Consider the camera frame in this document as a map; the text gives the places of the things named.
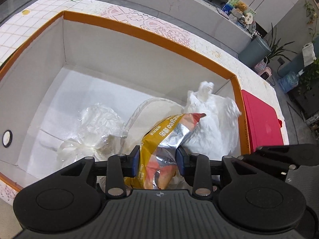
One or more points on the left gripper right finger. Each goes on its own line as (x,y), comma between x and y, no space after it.
(195,168)

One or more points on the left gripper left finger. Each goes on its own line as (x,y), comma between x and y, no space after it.
(118,167)

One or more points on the white plastic bag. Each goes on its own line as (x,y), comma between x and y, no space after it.
(217,133)

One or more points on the yellow foil snack bag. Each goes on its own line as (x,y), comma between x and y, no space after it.
(157,163)

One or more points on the clear plastic bag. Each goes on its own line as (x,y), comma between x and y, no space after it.
(103,133)

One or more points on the red transparent storage box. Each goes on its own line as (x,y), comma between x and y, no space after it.
(264,127)

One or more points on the orange white cardboard box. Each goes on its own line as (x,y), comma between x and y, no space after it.
(76,60)

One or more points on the dark cabinet with vines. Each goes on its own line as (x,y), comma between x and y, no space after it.
(305,95)

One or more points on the pink small heater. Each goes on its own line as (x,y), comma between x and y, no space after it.
(262,69)

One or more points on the blue water jug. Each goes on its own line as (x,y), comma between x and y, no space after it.
(289,81)

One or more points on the grey-green trash bin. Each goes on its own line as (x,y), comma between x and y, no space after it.
(255,51)

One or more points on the green potted plant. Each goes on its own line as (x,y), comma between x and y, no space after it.
(276,48)

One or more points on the white hanging bag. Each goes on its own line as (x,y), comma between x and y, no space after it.
(308,54)

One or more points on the teddy bear toy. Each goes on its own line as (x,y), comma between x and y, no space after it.
(241,6)

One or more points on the green picture card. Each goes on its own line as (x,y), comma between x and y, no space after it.
(247,17)

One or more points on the white patterned tablecloth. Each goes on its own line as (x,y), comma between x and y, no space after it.
(25,22)

